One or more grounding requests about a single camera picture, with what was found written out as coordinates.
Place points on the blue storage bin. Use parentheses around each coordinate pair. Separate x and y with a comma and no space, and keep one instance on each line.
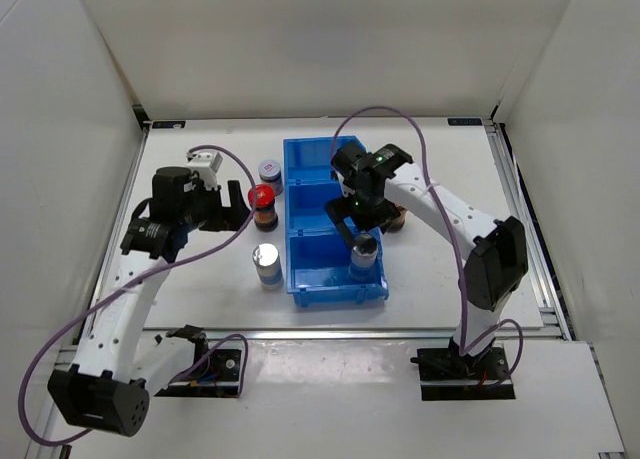
(319,270)
(307,160)
(304,207)

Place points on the silver lid peppercorn jar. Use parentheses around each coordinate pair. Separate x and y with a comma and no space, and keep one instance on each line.
(266,259)
(364,253)

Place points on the white lid dark jar left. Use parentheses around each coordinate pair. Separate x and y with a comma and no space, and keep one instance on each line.
(270,173)

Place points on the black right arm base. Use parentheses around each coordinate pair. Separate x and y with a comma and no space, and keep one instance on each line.
(445,376)

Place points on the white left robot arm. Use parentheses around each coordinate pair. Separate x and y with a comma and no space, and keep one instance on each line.
(108,387)

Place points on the blue middle storage bin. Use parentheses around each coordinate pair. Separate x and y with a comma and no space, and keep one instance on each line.
(304,207)

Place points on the blue far storage bin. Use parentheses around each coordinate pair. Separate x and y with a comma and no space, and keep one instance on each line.
(307,160)

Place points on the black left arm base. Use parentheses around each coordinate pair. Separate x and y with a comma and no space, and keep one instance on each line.
(222,372)

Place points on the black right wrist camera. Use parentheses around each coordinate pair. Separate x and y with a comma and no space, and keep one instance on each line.
(346,160)

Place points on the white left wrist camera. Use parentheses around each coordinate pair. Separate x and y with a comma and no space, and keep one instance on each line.
(205,164)

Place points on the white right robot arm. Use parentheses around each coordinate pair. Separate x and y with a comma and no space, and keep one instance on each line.
(377,186)

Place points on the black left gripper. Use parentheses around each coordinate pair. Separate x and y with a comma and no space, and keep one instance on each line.
(232,218)

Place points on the aluminium table edge rail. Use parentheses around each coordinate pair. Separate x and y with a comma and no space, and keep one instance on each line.
(548,332)

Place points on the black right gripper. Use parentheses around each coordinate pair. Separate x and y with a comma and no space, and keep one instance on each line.
(343,207)

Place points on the blue near storage bin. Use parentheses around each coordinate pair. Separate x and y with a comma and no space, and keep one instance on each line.
(319,270)

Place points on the red lid sauce jar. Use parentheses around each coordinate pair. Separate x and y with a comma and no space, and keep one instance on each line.
(397,223)
(262,199)

